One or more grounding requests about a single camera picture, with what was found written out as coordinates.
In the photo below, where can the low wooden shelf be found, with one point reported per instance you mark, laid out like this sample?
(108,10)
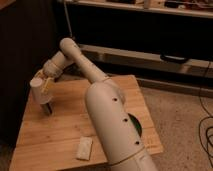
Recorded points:
(146,60)

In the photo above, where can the upper wooden shelf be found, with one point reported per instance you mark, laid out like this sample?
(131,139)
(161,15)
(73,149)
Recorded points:
(123,6)

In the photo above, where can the metal pole stand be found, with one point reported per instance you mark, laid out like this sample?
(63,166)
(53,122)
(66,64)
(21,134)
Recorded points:
(68,18)

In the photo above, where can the black eraser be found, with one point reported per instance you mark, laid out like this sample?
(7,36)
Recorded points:
(46,108)

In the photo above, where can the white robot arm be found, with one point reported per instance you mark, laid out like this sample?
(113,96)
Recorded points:
(104,102)

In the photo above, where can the black handle object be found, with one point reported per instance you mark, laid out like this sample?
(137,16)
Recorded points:
(173,59)

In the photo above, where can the green bowl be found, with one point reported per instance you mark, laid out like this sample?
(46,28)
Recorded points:
(136,124)

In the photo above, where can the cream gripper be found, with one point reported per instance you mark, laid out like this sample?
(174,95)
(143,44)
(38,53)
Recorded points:
(40,74)

